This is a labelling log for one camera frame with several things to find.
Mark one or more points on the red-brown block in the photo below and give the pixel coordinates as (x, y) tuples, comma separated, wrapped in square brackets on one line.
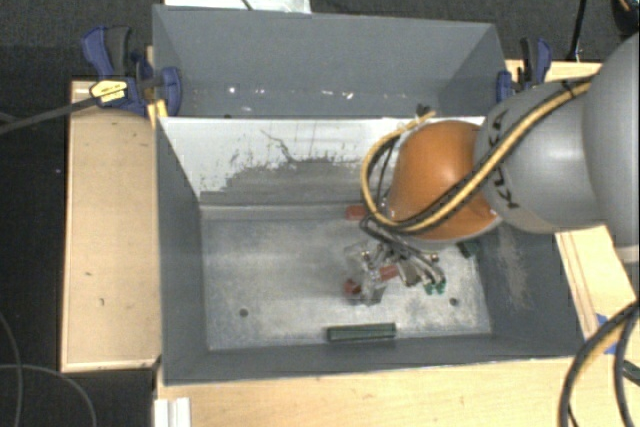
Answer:
[(388, 273), (354, 213)]

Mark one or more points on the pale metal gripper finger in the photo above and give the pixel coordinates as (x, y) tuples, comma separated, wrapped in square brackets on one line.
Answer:
[(357, 255), (372, 290)]

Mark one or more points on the grey metal bin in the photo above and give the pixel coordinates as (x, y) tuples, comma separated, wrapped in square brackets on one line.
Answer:
[(280, 265)]

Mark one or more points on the dark green flat block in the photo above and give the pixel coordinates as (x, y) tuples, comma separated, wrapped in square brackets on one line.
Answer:
[(361, 332), (470, 249)]

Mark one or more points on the pale wood flat board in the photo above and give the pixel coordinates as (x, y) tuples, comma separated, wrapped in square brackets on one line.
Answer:
[(110, 225)]

